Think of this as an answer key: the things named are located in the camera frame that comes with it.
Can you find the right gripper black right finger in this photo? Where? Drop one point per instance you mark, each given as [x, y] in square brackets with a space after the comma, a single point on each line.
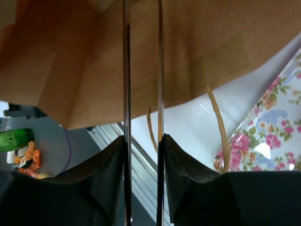
[200, 196]

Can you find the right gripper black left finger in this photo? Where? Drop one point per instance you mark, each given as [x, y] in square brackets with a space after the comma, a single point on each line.
[85, 195]

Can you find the orange white toy pile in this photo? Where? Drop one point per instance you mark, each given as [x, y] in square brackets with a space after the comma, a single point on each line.
[27, 161]

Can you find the floral tray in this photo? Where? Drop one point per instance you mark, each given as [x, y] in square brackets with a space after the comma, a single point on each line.
[269, 137]

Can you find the green bottle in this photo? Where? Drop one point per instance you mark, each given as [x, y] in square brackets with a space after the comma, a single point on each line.
[15, 139]

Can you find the aluminium rail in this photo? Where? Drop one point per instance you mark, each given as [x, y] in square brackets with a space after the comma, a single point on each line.
[144, 174]

